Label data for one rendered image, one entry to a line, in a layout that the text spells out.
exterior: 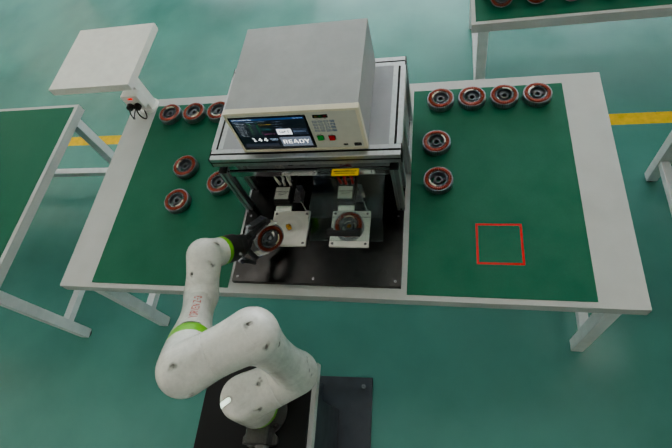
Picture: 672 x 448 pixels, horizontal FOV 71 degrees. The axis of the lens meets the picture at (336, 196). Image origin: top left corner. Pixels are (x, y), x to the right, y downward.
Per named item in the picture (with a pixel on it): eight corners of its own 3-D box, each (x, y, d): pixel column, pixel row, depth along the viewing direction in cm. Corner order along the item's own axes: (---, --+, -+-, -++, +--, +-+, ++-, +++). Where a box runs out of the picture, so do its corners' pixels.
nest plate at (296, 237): (305, 247, 181) (305, 245, 180) (269, 246, 184) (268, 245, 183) (311, 212, 188) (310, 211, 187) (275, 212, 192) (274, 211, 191)
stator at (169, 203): (163, 204, 208) (158, 200, 205) (182, 187, 211) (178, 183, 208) (176, 219, 203) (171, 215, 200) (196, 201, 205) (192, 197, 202)
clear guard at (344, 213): (383, 241, 150) (380, 233, 145) (310, 240, 155) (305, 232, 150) (388, 156, 166) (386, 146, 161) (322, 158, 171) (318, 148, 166)
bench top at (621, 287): (646, 315, 152) (652, 310, 147) (67, 289, 202) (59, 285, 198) (596, 80, 201) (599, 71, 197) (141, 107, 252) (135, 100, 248)
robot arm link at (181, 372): (223, 391, 102) (195, 346, 99) (168, 421, 100) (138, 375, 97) (226, 350, 119) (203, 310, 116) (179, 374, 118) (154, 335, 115)
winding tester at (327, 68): (368, 148, 156) (358, 107, 138) (245, 152, 166) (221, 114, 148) (376, 62, 175) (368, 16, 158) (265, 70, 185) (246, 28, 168)
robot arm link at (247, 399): (292, 413, 147) (274, 400, 131) (247, 438, 145) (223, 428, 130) (278, 374, 154) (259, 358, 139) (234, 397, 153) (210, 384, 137)
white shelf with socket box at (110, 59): (183, 152, 222) (127, 84, 184) (115, 154, 230) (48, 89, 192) (202, 95, 239) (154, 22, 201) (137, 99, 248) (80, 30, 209)
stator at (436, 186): (439, 166, 189) (439, 160, 186) (459, 183, 184) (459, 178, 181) (417, 182, 188) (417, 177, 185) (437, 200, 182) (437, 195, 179)
